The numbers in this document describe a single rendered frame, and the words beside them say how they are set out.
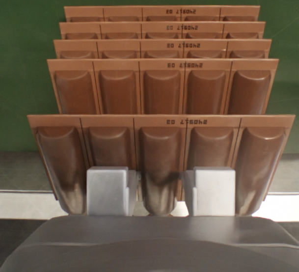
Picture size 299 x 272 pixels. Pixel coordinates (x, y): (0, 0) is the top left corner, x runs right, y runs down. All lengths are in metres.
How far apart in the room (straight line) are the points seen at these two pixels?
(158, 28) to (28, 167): 0.17
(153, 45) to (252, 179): 0.08
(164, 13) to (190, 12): 0.01
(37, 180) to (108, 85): 0.15
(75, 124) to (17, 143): 0.17
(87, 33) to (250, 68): 0.08
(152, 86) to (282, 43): 0.10
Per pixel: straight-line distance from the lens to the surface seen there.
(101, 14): 0.22
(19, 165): 0.33
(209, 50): 0.20
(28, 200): 0.31
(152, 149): 0.16
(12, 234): 0.40
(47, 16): 0.24
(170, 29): 0.21
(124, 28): 0.21
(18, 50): 0.26
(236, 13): 0.23
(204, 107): 0.19
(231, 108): 0.20
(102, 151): 0.16
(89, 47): 0.20
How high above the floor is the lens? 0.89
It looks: 44 degrees down
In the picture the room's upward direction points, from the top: 176 degrees counter-clockwise
